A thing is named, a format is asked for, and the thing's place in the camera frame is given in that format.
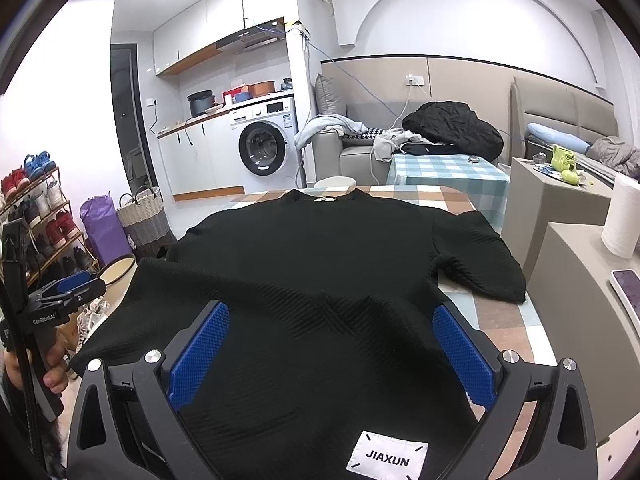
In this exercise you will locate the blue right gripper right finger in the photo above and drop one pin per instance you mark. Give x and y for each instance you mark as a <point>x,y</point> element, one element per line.
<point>471,354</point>

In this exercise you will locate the range hood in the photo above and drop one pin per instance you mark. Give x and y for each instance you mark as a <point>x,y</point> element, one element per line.
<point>252,38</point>

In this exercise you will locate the black puffy jacket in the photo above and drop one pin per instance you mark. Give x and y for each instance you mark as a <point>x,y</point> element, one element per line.
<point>456,124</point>

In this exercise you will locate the black cooking pot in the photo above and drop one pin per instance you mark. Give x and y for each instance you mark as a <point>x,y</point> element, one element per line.
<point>200,101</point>

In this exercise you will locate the yellow-green toy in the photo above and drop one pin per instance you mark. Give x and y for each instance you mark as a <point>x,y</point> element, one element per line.
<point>563,163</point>

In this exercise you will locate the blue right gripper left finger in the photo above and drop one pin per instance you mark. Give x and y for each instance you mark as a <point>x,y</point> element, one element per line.
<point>191,352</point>

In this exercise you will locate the wooden shoe rack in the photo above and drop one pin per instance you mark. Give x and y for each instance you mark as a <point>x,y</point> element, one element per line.
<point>56,247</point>

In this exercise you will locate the white paper towel roll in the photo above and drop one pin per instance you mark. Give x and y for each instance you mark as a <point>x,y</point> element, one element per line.
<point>620,232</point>

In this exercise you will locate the person's left hand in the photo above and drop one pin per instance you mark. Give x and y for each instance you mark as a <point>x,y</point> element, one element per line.
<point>55,379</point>

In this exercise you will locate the purple bag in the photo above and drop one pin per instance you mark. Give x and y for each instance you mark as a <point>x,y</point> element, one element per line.
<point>105,233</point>

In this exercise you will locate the black knit sweater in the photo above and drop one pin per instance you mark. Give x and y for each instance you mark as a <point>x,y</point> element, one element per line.
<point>330,335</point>

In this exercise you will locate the smartphone purple screen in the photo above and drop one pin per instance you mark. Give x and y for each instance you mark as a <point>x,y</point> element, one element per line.
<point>626,285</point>

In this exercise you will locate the wall power socket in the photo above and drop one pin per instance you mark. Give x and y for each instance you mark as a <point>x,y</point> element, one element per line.
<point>414,81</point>

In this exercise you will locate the light blue pillow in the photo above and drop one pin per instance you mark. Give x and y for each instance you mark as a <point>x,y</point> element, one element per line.
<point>552,136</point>

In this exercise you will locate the grey sofa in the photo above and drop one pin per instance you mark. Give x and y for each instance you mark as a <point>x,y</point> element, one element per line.
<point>351,154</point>

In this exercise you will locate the grey bedding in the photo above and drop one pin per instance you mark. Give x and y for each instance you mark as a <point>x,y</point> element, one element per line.
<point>616,155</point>

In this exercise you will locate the woven laundry basket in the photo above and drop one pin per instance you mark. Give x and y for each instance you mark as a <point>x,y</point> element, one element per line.
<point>143,217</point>

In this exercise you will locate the white upper cabinets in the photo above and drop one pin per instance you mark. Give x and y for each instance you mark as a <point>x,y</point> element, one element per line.
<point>189,38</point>

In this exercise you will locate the white washing machine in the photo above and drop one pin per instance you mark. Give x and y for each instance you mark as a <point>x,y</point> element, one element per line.
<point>264,139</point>

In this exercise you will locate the beige bed headboard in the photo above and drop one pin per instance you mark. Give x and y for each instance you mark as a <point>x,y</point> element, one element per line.
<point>557,106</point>

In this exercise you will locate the beige cabinet near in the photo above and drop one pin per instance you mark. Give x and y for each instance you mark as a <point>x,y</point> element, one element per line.
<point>585,320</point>

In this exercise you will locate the beige cabinet far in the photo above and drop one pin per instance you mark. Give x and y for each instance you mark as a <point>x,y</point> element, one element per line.
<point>535,200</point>

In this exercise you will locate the round white stool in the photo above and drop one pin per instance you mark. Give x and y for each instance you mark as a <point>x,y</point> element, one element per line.
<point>343,183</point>

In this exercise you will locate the teal checkered side table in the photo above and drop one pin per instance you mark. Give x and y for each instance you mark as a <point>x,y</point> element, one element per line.
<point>486,185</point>

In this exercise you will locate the round beige tray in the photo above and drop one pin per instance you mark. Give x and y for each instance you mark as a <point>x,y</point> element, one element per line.
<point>120,269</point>

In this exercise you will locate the dark door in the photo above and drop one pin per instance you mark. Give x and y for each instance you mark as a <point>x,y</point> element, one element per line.
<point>128,117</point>

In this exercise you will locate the beige cabinet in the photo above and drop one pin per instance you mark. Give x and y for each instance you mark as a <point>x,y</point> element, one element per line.
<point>585,320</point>
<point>535,200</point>

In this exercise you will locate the grey blanket on sofa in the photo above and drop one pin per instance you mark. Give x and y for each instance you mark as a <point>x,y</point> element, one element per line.
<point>334,122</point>

